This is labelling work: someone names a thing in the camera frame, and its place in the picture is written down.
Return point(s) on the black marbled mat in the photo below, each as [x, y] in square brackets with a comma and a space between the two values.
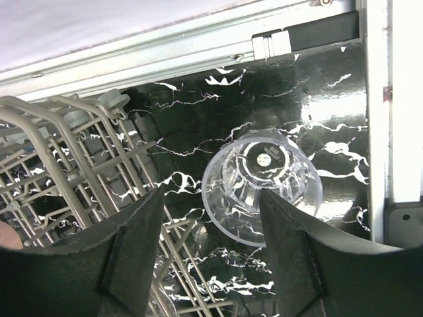
[316, 98]

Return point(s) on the aluminium rail front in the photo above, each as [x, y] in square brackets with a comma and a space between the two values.
[252, 32]

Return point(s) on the pink mug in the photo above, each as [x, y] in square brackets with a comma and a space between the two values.
[9, 238]

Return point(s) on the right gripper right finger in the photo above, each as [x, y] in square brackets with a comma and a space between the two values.
[320, 270]

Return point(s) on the clear glass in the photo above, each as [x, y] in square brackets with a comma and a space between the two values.
[259, 159]

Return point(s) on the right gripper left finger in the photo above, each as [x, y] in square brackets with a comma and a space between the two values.
[104, 270]

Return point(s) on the grey wire dish rack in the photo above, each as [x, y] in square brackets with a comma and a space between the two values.
[68, 163]

